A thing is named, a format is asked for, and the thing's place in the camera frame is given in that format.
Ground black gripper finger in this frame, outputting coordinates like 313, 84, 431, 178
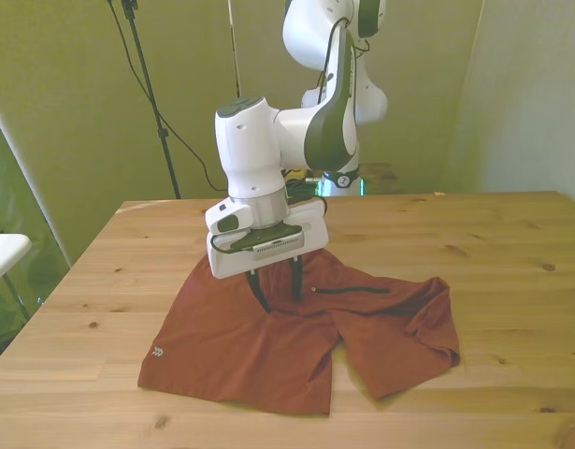
290, 255, 306, 302
246, 272, 273, 314

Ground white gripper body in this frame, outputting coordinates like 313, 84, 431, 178
206, 198, 329, 281

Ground rust red shorts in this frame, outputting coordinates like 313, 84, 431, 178
137, 251, 461, 415

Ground thin pale pole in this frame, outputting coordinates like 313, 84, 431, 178
226, 0, 244, 99

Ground black tripod stand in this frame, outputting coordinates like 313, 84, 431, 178
120, 0, 182, 200

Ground small white side table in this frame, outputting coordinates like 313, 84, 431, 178
0, 232, 34, 324

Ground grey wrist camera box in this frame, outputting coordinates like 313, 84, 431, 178
230, 223, 306, 261

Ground bundle of cables at base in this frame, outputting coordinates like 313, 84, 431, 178
281, 167, 326, 203

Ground black hanging cable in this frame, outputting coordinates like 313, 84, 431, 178
106, 0, 228, 193

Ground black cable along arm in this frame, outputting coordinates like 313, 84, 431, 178
313, 16, 371, 107

